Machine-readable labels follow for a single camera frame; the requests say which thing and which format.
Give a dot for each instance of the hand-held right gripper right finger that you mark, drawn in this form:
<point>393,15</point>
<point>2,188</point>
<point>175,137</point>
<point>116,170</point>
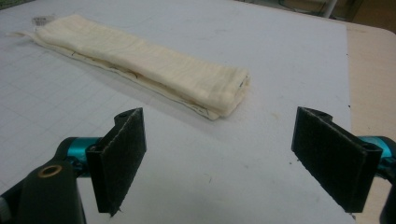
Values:
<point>334,161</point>

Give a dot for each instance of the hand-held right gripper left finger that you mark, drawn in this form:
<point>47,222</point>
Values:
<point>120,165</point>

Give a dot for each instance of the cream cloth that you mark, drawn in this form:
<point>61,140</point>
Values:
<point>146,67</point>

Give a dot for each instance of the white grid cutting mat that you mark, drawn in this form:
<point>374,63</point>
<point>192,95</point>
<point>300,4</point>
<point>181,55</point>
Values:
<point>199,124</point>

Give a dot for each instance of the white metal stand pole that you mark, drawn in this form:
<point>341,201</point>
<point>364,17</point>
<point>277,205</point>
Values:
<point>330,7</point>

